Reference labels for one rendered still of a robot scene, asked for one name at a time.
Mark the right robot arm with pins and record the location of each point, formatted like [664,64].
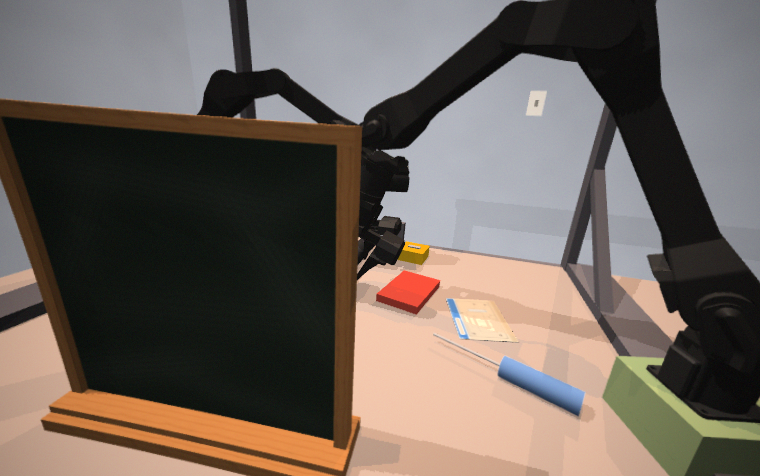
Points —
[228,95]

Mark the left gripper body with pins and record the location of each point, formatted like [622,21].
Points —
[390,246]

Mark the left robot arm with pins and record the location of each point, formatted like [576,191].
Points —
[616,44]

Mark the blue screwdriver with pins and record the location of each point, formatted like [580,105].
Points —
[540,384]

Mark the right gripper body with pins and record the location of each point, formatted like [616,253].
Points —
[391,224]

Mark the red flat box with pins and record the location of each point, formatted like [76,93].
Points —
[408,291]

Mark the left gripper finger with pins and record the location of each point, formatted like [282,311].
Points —
[371,262]

